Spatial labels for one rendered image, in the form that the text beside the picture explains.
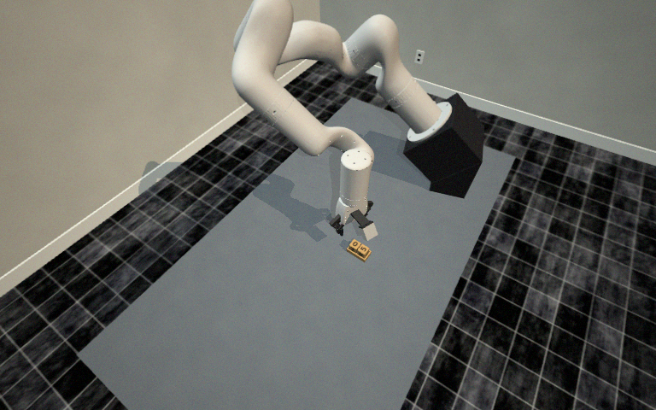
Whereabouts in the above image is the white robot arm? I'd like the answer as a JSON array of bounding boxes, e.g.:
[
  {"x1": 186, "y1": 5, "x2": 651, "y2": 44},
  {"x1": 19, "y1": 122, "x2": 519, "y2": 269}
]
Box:
[{"x1": 231, "y1": 0, "x2": 452, "y2": 206}]

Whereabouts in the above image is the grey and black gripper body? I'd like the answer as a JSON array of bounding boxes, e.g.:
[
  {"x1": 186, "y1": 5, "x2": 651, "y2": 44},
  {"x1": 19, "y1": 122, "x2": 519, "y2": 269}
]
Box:
[{"x1": 336, "y1": 197, "x2": 367, "y2": 225}]

